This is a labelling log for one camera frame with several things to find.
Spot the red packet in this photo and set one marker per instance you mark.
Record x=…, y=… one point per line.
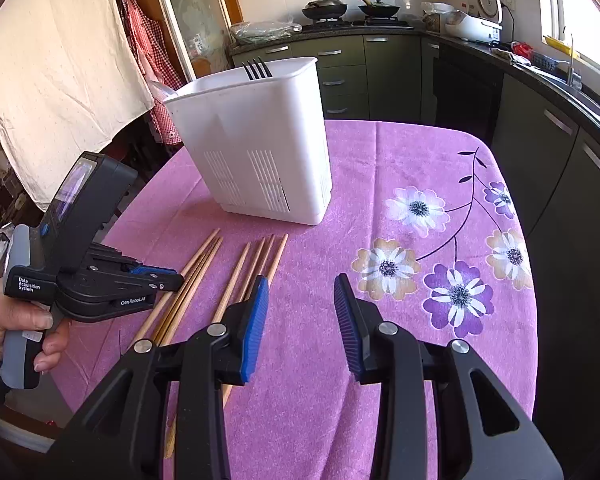
x=522, y=49

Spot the black wok with lid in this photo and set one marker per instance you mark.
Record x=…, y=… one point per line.
x=324, y=9

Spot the steel faucet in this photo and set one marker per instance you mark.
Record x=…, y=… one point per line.
x=572, y=67

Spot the window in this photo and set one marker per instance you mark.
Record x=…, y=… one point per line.
x=585, y=5

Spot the red checked apron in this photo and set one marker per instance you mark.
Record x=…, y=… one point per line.
x=145, y=45

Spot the wall socket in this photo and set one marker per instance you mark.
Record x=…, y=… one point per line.
x=509, y=4

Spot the person's left hand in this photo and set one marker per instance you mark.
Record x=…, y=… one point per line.
x=0, y=320

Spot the white plastic utensil holder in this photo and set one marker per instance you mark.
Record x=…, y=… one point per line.
x=260, y=135

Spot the dark kitchen countertop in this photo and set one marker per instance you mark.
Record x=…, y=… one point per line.
x=480, y=47

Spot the bunch of wooden chopsticks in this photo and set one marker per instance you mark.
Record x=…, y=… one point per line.
x=195, y=275

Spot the blue basket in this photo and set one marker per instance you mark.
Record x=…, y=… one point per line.
x=542, y=60

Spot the cream hanging cloth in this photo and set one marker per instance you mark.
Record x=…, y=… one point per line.
x=55, y=85

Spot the gas stove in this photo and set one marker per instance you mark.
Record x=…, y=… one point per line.
x=355, y=23

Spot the white rice cooker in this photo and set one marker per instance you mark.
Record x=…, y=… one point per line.
x=472, y=25

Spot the plastic bag of greens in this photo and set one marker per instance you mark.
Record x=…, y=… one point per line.
x=260, y=32

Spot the steel sink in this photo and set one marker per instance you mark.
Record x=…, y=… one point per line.
x=555, y=77

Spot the clear plastic container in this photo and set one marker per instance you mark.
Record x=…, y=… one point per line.
x=435, y=15

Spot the black fork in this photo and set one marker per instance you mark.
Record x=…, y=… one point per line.
x=256, y=69

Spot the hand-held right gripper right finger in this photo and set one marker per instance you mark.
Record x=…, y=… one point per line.
x=346, y=325

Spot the grey rag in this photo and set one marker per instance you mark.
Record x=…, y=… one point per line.
x=500, y=49

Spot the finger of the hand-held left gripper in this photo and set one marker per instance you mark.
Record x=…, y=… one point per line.
x=162, y=280

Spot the green lower kitchen cabinets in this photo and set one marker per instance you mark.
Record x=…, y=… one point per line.
x=390, y=75

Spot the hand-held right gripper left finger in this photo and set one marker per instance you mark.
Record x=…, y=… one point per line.
x=256, y=325

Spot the glass sliding door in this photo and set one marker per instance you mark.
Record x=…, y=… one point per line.
x=190, y=25

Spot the pink floral tablecloth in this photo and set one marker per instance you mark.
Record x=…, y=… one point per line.
x=370, y=160

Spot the white spoon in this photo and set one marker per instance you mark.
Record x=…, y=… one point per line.
x=161, y=91

